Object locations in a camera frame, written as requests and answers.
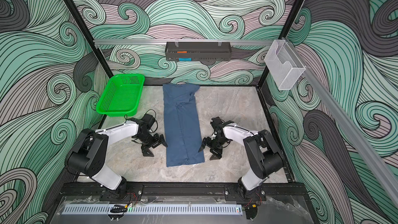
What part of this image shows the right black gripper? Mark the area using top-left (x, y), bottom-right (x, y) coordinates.
top-left (201, 136), bottom-right (230, 158)

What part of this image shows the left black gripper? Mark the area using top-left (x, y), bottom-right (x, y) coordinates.
top-left (137, 132), bottom-right (168, 156)

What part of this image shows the blue t-shirt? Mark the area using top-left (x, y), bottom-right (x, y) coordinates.
top-left (163, 84), bottom-right (205, 167)

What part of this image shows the green plastic basket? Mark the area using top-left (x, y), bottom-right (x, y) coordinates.
top-left (96, 74), bottom-right (145, 117)

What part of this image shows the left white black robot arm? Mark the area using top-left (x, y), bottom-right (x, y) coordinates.
top-left (65, 114), bottom-right (167, 190)

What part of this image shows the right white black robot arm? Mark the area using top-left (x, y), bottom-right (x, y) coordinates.
top-left (199, 117), bottom-right (284, 195)

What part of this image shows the white slotted cable duct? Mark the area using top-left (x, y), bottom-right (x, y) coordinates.
top-left (61, 204), bottom-right (243, 216)

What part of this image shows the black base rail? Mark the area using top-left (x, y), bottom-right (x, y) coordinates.
top-left (60, 181), bottom-right (307, 203)

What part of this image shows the black wall tray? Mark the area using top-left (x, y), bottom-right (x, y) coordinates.
top-left (165, 42), bottom-right (232, 62)

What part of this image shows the clear acrylic wall holder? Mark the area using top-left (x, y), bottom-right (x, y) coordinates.
top-left (264, 39), bottom-right (306, 91)

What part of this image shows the aluminium back rail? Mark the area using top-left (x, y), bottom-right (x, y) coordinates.
top-left (93, 38), bottom-right (273, 46)

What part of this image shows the aluminium rail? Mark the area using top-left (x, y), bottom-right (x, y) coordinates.
top-left (282, 37), bottom-right (398, 206)
top-left (93, 38), bottom-right (273, 46)

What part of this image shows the aluminium right rail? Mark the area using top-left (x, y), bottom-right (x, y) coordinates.
top-left (282, 37), bottom-right (398, 206)

